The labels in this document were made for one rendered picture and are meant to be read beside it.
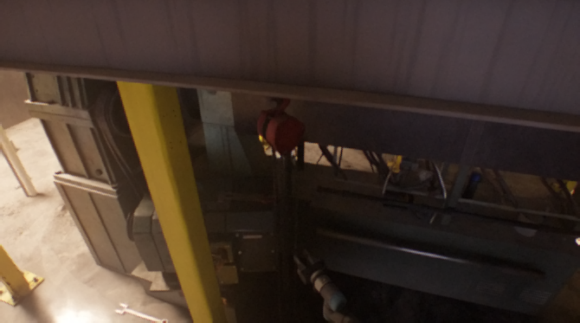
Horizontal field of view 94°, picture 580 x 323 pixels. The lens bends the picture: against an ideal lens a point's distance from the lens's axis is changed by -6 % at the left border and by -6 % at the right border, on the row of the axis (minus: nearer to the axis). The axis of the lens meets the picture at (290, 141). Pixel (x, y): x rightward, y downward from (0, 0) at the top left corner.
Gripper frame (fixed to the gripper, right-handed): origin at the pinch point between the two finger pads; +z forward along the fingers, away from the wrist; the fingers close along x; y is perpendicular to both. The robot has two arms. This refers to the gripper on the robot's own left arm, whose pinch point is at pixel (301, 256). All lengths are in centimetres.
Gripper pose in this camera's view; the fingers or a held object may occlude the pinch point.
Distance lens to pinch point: 158.6
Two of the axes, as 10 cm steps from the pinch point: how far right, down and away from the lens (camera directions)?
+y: 0.0, -8.7, -5.0
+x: -8.5, 2.6, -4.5
